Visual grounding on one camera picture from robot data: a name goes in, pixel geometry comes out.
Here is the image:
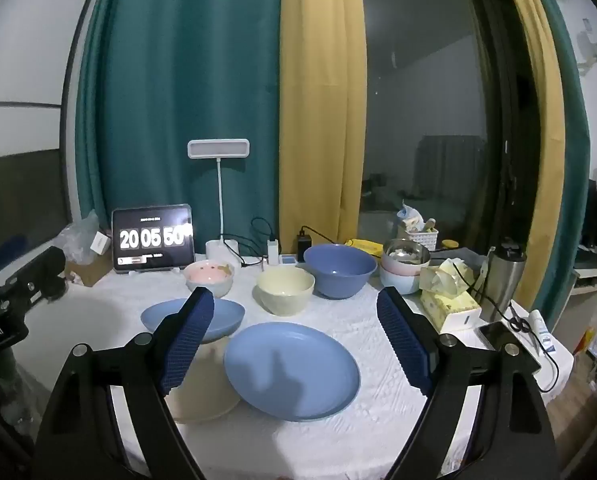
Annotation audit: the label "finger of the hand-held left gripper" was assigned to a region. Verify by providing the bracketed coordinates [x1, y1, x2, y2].
[0, 235, 25, 273]
[6, 246, 68, 291]

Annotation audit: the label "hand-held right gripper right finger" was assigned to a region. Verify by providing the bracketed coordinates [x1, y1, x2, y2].
[377, 287, 561, 480]

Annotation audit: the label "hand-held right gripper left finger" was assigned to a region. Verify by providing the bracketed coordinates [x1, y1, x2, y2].
[31, 287, 215, 480]

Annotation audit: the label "blue plate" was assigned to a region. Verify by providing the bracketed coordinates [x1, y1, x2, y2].
[140, 298, 246, 345]
[223, 322, 361, 422]

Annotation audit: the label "cream plate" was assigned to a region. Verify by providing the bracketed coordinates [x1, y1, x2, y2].
[166, 337, 242, 423]

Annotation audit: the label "pink strawberry print bowl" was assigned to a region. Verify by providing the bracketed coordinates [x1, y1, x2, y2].
[183, 259, 236, 300]

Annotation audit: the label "large blue bowl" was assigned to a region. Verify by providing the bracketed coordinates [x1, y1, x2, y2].
[303, 244, 378, 301]

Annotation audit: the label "cream bowl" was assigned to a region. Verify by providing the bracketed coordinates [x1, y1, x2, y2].
[256, 266, 315, 317]

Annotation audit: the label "brown cardboard piece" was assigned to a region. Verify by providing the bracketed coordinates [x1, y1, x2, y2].
[63, 259, 95, 287]

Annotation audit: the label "clear plastic bag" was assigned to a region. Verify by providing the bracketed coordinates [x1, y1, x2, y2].
[58, 210, 114, 266]

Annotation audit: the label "light blue bowl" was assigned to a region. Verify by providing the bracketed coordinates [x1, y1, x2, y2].
[379, 265, 421, 296]

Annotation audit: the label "yellow tissue box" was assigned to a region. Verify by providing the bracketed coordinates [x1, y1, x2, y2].
[419, 258, 481, 333]

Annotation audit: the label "pink steel-lined bowl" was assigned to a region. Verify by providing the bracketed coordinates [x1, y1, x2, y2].
[381, 239, 431, 277]

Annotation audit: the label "white textured tablecloth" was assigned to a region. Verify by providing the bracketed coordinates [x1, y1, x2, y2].
[16, 245, 576, 480]

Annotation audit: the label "yellow packet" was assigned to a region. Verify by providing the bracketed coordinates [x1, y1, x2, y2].
[345, 239, 384, 257]

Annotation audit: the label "white plastic basket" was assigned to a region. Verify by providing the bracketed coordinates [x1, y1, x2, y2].
[397, 225, 439, 252]

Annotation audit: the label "black smartphone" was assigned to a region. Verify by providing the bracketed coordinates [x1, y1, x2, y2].
[478, 321, 541, 373]

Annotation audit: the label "tablet showing clock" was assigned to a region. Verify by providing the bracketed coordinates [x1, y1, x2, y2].
[111, 203, 195, 275]

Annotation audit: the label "steel thermos jug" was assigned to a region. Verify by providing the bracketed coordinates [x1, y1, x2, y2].
[479, 240, 527, 323]

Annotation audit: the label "black scissors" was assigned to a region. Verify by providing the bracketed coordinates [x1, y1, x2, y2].
[505, 302, 531, 333]

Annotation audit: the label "blue and white snack bag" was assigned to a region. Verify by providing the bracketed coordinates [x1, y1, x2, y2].
[397, 202, 425, 232]

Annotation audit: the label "white tube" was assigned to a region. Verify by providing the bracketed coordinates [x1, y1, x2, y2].
[528, 310, 557, 354]

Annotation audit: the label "white desk lamp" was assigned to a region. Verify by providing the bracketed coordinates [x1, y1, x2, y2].
[187, 138, 250, 266]

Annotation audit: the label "teal curtain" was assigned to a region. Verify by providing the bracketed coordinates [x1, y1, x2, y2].
[76, 0, 285, 273]
[521, 0, 591, 313]

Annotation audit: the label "glass sliding door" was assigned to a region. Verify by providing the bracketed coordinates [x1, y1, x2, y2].
[358, 0, 531, 256]

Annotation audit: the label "yellow curtain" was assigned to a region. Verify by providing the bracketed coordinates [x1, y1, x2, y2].
[493, 0, 566, 261]
[278, 0, 368, 247]

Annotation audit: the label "black adapter cable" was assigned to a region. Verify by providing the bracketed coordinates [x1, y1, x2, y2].
[301, 226, 349, 244]

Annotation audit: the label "black charger cable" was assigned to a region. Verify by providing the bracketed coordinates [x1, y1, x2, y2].
[228, 217, 275, 266]

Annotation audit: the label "black phone cable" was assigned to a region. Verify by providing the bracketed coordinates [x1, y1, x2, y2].
[451, 260, 561, 393]

